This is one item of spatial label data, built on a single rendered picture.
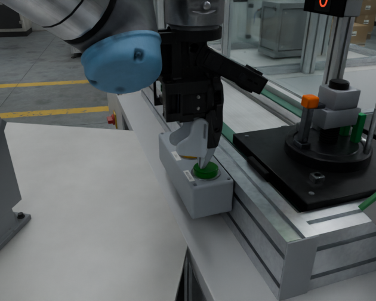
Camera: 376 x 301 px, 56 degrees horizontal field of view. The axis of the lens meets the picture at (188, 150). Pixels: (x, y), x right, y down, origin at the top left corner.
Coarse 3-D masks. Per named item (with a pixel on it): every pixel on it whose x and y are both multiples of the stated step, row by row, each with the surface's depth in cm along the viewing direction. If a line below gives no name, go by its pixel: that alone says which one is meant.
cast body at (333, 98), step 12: (336, 84) 55; (348, 84) 55; (324, 96) 57; (336, 96) 54; (348, 96) 55; (324, 108) 56; (336, 108) 55; (348, 108) 56; (360, 108) 59; (312, 120) 58; (324, 120) 56; (336, 120) 56; (348, 120) 57
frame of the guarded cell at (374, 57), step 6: (216, 48) 186; (354, 48) 184; (360, 48) 179; (366, 48) 177; (366, 54) 176; (372, 54) 173; (348, 60) 155; (354, 60) 156; (360, 60) 157; (366, 60) 158; (372, 60) 159; (348, 66) 156; (354, 66) 157
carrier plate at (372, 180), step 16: (272, 128) 70; (288, 128) 70; (240, 144) 66; (256, 144) 64; (272, 144) 64; (272, 160) 59; (288, 160) 59; (272, 176) 56; (288, 176) 54; (304, 176) 54; (336, 176) 54; (352, 176) 54; (368, 176) 54; (288, 192) 52; (304, 192) 50; (320, 192) 50; (336, 192) 50; (352, 192) 50; (368, 192) 51; (304, 208) 49
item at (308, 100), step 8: (304, 96) 55; (312, 96) 55; (304, 104) 55; (312, 104) 55; (320, 104) 56; (304, 112) 56; (312, 112) 56; (304, 120) 56; (304, 128) 57; (304, 136) 57
